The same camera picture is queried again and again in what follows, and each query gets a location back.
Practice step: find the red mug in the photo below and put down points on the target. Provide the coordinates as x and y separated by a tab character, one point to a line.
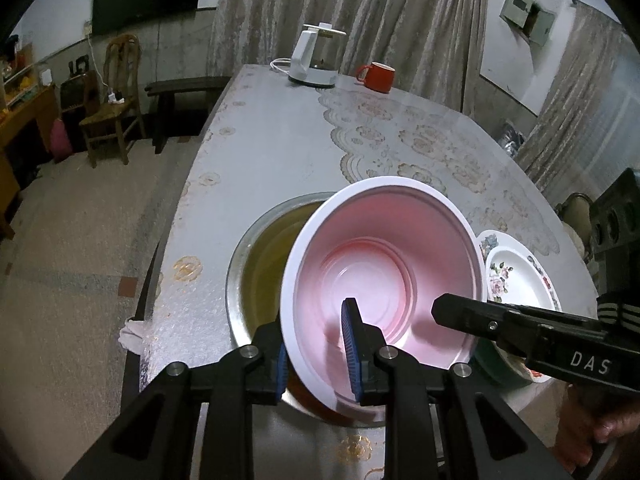
376	76

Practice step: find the wooden chair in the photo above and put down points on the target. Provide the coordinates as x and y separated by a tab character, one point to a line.
121	108

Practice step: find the yellow plastic bowl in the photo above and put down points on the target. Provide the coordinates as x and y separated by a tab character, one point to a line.
265	255

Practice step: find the large white patterned plate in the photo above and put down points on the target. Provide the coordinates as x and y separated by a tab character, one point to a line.
501	366

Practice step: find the cushioned chair by curtain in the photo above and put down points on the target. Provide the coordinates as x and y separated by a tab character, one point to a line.
574	214

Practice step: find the small white floral plate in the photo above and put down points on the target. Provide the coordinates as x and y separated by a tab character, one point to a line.
512	279

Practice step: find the wooden shelf cabinet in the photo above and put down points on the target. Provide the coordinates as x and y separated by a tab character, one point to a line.
29	109

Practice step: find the red disposable bowl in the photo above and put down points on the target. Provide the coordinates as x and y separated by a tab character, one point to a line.
394	245

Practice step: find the dark wooden bench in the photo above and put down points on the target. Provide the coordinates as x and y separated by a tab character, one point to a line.
179	107

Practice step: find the grey wall electrical box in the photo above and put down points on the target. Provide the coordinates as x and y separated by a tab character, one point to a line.
530	19

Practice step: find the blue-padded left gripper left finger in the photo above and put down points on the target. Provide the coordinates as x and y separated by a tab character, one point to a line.
256	373

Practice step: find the white electric kettle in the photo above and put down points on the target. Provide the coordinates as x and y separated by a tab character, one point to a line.
317	56

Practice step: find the person's right hand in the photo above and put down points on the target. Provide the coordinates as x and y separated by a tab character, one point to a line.
580	429

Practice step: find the white cloth rag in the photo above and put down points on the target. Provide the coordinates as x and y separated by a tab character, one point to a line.
132	336

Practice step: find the stainless steel basin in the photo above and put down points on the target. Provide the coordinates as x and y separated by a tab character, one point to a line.
296	395

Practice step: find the beige curtain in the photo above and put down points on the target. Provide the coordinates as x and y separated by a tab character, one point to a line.
435	46

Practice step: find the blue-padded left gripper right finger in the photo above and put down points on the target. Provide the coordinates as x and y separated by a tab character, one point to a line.
380	372

